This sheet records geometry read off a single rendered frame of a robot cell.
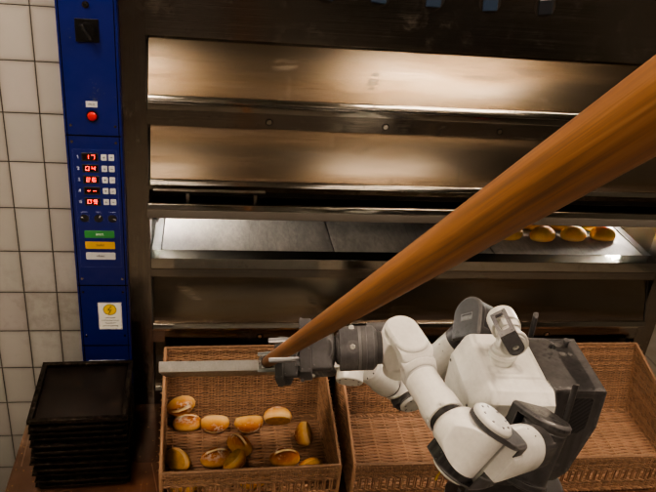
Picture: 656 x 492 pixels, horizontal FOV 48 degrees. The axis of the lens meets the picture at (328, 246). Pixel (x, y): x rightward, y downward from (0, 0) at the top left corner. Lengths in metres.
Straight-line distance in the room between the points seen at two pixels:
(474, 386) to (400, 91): 0.99
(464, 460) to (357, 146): 1.27
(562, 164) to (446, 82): 2.01
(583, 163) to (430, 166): 2.10
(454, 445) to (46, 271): 1.59
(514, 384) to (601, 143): 1.39
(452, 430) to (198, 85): 1.31
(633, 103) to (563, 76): 2.20
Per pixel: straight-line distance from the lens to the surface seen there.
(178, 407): 2.61
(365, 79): 2.26
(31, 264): 2.51
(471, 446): 1.30
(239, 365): 1.98
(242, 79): 2.21
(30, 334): 2.66
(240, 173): 2.30
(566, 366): 1.77
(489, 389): 1.64
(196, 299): 2.53
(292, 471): 2.34
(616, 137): 0.29
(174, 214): 2.21
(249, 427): 2.61
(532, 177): 0.34
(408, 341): 1.41
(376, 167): 2.35
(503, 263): 2.65
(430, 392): 1.35
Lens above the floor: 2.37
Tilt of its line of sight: 28 degrees down
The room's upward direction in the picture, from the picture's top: 6 degrees clockwise
